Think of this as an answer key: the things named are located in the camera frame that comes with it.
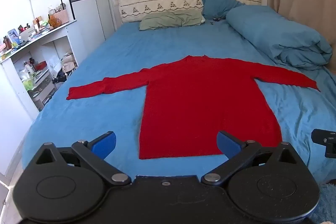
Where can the blue duvet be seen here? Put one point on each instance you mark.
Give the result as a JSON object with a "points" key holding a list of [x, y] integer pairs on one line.
{"points": [[278, 35]]}

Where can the bed with blue sheet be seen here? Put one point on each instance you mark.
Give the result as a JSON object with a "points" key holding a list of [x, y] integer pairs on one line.
{"points": [[110, 61]]}

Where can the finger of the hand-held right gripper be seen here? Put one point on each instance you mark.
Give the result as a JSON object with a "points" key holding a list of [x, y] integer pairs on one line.
{"points": [[319, 135]]}

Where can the blue shaggy rug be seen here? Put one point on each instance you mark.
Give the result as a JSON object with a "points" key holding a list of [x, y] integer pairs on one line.
{"points": [[326, 203]]}

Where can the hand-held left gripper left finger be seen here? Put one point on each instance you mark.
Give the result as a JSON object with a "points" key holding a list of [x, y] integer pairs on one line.
{"points": [[105, 144]]}

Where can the pink storage box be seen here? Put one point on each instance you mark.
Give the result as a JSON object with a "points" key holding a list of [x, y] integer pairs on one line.
{"points": [[61, 16]]}

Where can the small brown plush bear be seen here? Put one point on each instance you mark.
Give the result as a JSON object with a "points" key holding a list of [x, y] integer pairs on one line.
{"points": [[54, 22]]}

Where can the cream bag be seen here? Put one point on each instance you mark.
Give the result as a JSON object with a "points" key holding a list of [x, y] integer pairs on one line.
{"points": [[68, 61]]}

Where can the white and grey wardrobe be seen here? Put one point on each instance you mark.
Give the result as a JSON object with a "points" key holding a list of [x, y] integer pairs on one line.
{"points": [[86, 3]]}

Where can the green plastic bag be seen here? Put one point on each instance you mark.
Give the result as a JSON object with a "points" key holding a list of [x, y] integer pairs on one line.
{"points": [[27, 82]]}

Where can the green pillow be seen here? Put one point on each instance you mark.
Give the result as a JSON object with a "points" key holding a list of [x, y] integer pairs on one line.
{"points": [[170, 19]]}

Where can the small black object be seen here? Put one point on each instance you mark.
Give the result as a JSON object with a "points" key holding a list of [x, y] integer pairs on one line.
{"points": [[216, 19]]}

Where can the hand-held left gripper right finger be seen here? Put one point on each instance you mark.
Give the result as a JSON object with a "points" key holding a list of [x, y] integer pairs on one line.
{"points": [[226, 143]]}

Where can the white shelf unit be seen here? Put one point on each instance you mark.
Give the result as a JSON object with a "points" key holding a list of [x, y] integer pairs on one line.
{"points": [[56, 36]]}

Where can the blue pillow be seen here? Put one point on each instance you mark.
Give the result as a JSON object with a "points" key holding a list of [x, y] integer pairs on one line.
{"points": [[218, 5]]}

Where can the red long-sleeved sweater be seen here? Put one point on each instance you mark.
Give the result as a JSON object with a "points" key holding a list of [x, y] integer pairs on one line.
{"points": [[199, 98]]}

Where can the red box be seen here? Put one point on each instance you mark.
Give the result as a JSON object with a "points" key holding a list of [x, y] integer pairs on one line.
{"points": [[41, 65]]}

